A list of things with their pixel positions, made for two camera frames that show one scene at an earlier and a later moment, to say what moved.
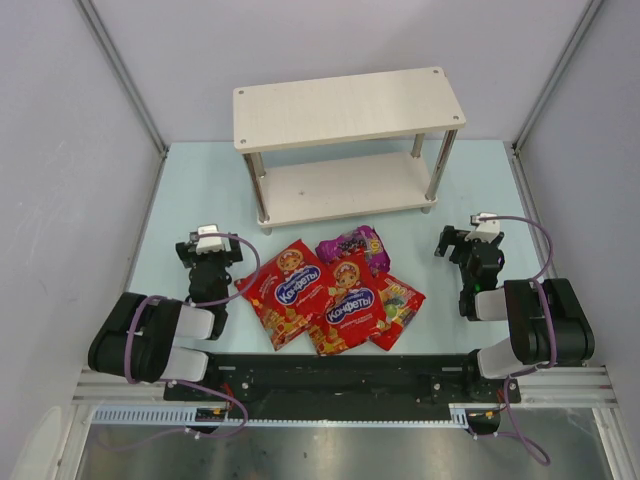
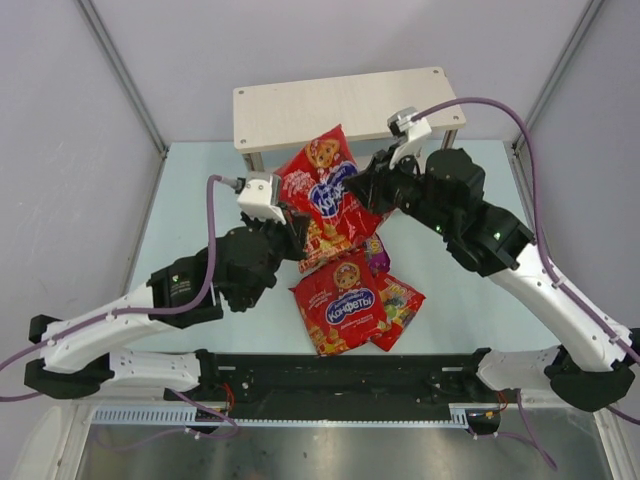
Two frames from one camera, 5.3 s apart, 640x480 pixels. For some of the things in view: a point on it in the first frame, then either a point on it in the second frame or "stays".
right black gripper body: (451, 240) -> (376, 181)
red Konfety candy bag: (285, 291) -> (312, 182)
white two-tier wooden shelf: (419, 103) stays
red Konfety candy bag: (353, 310) stays
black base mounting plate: (343, 385) stays
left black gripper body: (232, 251) -> (291, 232)
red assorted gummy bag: (401, 304) stays
